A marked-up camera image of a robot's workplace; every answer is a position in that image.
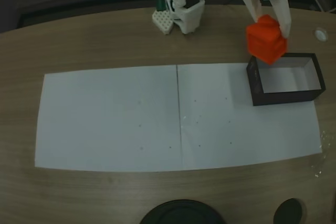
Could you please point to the white paper sheet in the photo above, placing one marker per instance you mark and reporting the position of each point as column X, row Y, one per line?
column 105, row 119
column 223, row 134

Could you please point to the black round stand base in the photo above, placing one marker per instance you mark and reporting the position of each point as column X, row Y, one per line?
column 181, row 213

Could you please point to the dark brown open box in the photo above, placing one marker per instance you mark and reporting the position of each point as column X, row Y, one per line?
column 286, row 98

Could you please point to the orange cube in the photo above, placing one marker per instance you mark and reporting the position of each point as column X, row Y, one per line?
column 265, row 41

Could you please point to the white round cap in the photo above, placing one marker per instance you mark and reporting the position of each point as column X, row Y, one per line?
column 320, row 34

